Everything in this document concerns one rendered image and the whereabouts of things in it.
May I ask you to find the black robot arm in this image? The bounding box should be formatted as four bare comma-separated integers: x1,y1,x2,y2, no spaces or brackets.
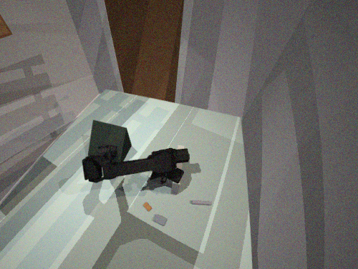
82,145,190,184

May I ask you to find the small orange-brown block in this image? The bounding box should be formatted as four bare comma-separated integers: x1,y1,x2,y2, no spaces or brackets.
143,202,152,212

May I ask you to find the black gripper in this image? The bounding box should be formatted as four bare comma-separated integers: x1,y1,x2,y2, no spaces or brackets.
147,155,184,183

